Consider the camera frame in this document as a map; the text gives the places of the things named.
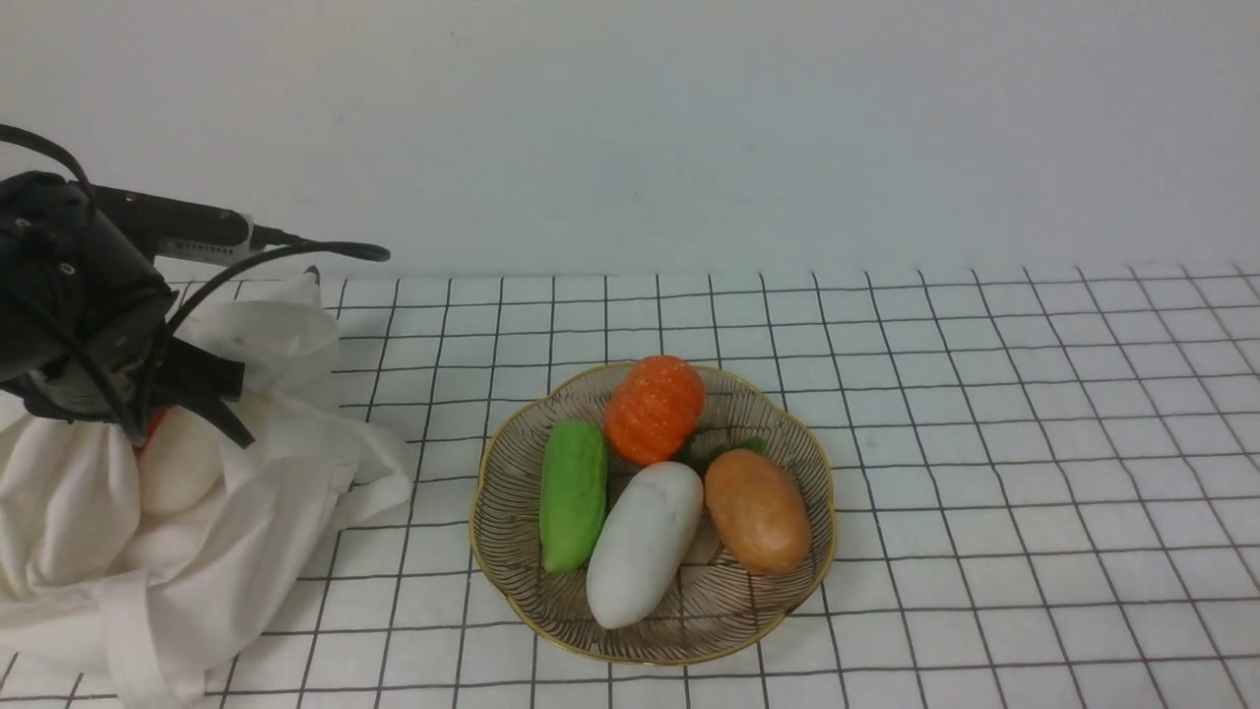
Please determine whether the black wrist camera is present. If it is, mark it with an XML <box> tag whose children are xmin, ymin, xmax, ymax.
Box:
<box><xmin>95</xmin><ymin>186</ymin><xmax>261</xmax><ymax>266</ymax></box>

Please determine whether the brown toy potato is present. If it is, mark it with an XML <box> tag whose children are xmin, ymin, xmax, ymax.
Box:
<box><xmin>706</xmin><ymin>448</ymin><xmax>813</xmax><ymax>576</ymax></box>

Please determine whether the green toy cucumber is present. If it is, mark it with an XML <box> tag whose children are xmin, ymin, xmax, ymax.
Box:
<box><xmin>538</xmin><ymin>419</ymin><xmax>609</xmax><ymax>574</ymax></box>

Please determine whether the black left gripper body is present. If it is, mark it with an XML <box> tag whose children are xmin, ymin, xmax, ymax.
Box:
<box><xmin>3</xmin><ymin>171</ymin><xmax>176</xmax><ymax>429</ymax></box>

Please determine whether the white toy radish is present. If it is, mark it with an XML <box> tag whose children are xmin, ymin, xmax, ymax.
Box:
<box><xmin>586</xmin><ymin>461</ymin><xmax>703</xmax><ymax>631</ymax></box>

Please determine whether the green toy leaf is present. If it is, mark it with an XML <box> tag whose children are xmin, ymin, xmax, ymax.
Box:
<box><xmin>672</xmin><ymin>426</ymin><xmax>769</xmax><ymax>479</ymax></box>

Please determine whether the white cloth bag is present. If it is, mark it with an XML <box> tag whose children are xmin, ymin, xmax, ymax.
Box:
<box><xmin>1</xmin><ymin>271</ymin><xmax>412</xmax><ymax>708</ymax></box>

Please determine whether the black camera cable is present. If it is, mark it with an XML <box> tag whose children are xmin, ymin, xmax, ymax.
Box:
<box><xmin>0</xmin><ymin>123</ymin><xmax>392</xmax><ymax>434</ymax></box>

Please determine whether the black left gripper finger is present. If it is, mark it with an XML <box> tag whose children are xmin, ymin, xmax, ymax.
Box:
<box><xmin>152</xmin><ymin>337</ymin><xmax>246</xmax><ymax>403</ymax></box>
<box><xmin>147</xmin><ymin>389</ymin><xmax>256</xmax><ymax>450</ymax></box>

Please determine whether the gold-rimmed glass plate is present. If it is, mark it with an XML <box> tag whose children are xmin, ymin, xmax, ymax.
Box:
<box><xmin>470</xmin><ymin>361</ymin><xmax>837</xmax><ymax>666</ymax></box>

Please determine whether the orange toy pumpkin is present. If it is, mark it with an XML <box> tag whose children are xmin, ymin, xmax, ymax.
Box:
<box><xmin>604</xmin><ymin>355</ymin><xmax>706</xmax><ymax>467</ymax></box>

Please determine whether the white toy vegetable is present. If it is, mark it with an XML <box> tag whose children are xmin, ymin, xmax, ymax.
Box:
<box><xmin>132</xmin><ymin>408</ymin><xmax>223</xmax><ymax>516</ymax></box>

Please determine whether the white grid tablecloth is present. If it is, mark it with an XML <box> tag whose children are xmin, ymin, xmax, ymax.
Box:
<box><xmin>204</xmin><ymin>264</ymin><xmax>1259</xmax><ymax>708</ymax></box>

